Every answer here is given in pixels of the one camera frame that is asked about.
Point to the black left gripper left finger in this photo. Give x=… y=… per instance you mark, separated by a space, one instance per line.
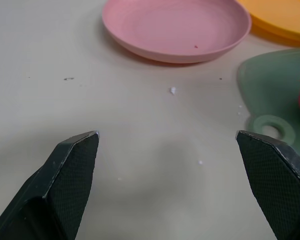
x=65 y=190

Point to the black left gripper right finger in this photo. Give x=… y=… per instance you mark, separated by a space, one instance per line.
x=272 y=185

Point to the yellow plate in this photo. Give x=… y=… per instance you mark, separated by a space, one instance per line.
x=280 y=22

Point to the pink plate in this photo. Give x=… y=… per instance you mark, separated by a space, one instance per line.
x=175 y=27

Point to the green cutting board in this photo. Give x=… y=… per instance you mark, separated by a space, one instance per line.
x=272 y=85

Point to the white crumb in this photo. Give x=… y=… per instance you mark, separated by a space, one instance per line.
x=172 y=90

